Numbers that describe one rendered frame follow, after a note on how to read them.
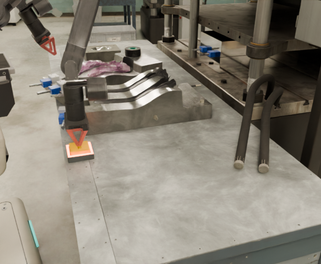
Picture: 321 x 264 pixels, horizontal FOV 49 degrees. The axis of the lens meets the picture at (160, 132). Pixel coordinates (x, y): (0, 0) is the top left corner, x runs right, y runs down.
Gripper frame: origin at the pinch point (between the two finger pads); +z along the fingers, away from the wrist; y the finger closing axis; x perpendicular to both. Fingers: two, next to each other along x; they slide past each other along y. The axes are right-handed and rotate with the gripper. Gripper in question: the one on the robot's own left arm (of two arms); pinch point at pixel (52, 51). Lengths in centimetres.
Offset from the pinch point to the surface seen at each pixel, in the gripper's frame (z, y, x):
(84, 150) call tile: 11, -60, 14
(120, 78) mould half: 22.7, -12.9, -17.3
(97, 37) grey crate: 112, 290, -80
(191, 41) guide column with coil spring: 49, 26, -75
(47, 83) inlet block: 10.5, -0.3, 9.5
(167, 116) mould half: 27, -51, -18
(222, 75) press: 57, -11, -67
